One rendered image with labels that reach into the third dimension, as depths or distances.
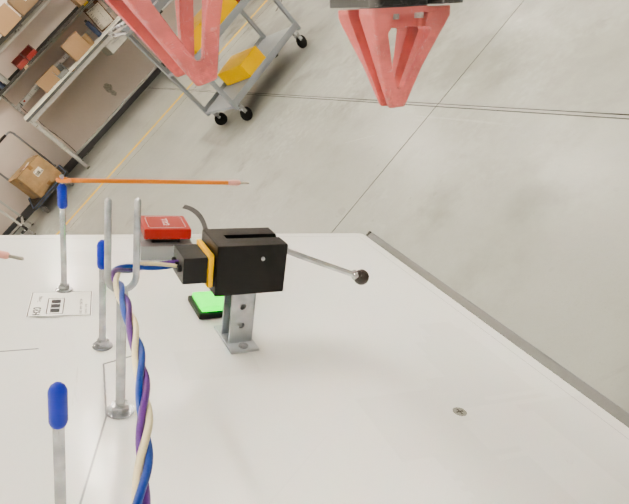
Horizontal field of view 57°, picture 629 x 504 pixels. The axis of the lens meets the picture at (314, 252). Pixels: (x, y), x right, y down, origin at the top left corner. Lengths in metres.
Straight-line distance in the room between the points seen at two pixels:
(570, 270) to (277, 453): 1.48
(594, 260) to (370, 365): 1.35
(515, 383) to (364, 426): 0.15
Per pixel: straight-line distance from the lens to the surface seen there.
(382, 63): 0.46
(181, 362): 0.46
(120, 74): 8.60
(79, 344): 0.48
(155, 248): 0.64
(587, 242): 1.82
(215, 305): 0.52
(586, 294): 1.72
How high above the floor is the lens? 1.31
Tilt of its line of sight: 31 degrees down
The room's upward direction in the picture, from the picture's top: 47 degrees counter-clockwise
